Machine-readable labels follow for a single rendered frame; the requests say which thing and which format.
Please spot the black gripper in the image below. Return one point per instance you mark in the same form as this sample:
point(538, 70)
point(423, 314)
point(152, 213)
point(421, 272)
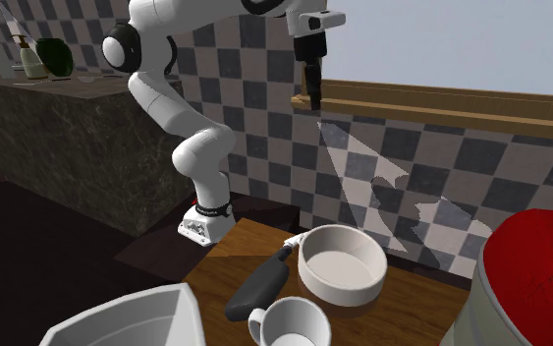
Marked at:
point(310, 48)

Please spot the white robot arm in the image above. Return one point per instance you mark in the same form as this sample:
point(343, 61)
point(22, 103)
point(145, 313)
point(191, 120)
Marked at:
point(199, 153)

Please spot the dark marble kitchen counter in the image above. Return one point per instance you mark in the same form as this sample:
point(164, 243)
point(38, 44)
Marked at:
point(79, 144)

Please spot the dark brown robot stand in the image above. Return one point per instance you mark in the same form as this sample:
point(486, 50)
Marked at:
point(161, 254)

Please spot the white mug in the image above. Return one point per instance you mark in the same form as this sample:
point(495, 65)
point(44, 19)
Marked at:
point(300, 318)

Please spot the brown wooden table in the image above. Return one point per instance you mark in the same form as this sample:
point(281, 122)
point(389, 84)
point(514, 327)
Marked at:
point(415, 311)

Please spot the grey pot with red inside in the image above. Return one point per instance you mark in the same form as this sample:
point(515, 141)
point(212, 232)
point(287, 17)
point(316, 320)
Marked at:
point(534, 273)

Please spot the white angular bowl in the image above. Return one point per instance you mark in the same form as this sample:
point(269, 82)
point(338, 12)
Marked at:
point(132, 318)

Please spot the window with wooden frame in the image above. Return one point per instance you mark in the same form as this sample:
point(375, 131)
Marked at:
point(448, 48)

